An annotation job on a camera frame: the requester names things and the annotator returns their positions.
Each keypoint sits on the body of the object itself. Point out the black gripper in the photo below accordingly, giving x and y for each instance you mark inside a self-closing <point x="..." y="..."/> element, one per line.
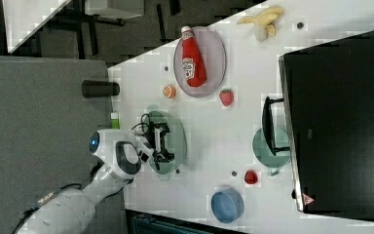
<point x="155" y="134"/>

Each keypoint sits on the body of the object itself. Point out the green plastic strainer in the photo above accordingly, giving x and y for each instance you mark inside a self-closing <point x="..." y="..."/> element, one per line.
<point x="175" y="140"/>

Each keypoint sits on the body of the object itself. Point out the white side table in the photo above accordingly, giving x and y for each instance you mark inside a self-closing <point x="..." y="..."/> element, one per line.
<point x="22" y="18"/>

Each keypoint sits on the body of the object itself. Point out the red ketchup bottle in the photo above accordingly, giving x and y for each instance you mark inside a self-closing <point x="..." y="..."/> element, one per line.
<point x="192" y="61"/>

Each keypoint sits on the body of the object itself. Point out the black cylinder post upper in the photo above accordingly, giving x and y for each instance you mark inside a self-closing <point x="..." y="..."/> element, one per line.
<point x="99" y="89"/>

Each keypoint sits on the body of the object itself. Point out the green mug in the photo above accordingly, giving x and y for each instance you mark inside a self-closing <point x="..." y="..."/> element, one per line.
<point x="262" y="152"/>

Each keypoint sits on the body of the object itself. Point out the blue bowl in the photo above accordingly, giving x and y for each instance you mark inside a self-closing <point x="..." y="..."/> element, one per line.
<point x="227" y="205"/>

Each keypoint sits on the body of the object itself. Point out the black toaster oven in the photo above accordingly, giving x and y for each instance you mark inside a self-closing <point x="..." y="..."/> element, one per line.
<point x="328" y="99"/>

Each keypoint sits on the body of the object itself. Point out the green bottle white cap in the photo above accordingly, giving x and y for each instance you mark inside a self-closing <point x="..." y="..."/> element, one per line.
<point x="115" y="123"/>

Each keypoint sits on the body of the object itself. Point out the grey round plate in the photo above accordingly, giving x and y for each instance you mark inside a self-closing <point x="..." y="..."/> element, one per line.
<point x="214" y="57"/>

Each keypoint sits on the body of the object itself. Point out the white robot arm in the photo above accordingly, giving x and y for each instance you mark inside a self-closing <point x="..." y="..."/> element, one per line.
<point x="70" y="210"/>

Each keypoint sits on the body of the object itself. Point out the peeled banana toy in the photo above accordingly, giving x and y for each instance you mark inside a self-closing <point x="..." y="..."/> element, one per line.
<point x="264" y="22"/>

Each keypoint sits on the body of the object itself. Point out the orange slice toy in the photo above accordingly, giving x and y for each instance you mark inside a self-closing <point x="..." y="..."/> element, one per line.
<point x="169" y="91"/>

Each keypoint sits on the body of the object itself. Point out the small red strawberry toy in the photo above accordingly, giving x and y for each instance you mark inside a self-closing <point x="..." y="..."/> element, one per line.
<point x="250" y="177"/>

